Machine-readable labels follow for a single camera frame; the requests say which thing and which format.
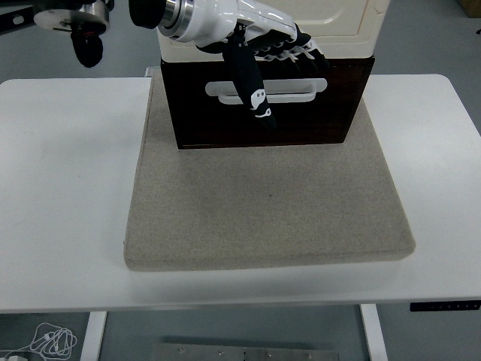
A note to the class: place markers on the cream plastic cabinet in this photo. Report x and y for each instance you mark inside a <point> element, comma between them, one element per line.
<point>338,45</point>

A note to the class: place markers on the cardboard box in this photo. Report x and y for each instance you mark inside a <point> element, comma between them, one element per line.
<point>471,7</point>

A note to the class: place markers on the dark wooden drawer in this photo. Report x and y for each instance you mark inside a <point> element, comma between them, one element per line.
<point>308,124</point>

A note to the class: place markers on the beige fabric mat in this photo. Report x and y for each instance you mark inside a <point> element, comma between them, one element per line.
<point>263,207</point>

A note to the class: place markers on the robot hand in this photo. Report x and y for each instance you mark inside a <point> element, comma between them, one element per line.
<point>225,19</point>

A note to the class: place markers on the white table leg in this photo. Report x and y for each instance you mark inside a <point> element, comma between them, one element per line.
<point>374,334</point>
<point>92,338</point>

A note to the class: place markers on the white power adapter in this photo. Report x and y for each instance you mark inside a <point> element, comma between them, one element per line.
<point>13,356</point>

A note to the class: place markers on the black table control panel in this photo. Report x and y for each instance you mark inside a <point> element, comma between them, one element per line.
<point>443,306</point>

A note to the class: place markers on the dark wooden drawer housing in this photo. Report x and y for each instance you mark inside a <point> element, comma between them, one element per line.
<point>353,61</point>

